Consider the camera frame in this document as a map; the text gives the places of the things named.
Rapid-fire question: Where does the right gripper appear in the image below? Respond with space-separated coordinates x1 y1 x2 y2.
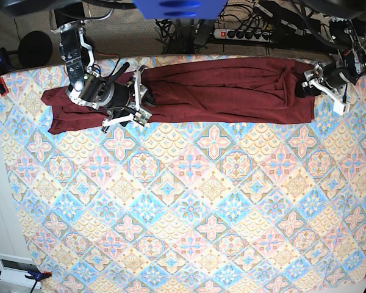
65 73 149 113

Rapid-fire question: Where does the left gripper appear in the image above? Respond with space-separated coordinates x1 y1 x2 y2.
295 63 359 98

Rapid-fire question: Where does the maroon t-shirt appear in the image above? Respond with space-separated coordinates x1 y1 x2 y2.
40 57 317 136

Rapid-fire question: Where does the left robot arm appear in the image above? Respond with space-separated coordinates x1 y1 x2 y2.
290 1 366 103

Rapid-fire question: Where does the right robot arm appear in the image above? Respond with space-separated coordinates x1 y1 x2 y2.
0 1 155 117

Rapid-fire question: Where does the black round stool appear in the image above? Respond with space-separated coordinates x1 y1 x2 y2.
18 31 53 68

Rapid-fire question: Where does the white power strip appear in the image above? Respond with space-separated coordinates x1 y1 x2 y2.
213 29 271 43

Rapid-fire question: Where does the patterned tablecloth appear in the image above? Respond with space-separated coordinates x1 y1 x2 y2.
0 66 366 292

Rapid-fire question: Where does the left table clamp lower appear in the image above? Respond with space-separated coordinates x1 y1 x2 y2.
0 269 52 292

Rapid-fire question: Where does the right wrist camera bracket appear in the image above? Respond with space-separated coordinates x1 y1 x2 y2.
101 65 154 133

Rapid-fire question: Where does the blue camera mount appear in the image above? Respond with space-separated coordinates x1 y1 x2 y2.
133 0 228 20

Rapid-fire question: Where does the white wall vent panel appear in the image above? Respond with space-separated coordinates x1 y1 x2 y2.
0 253 38 289

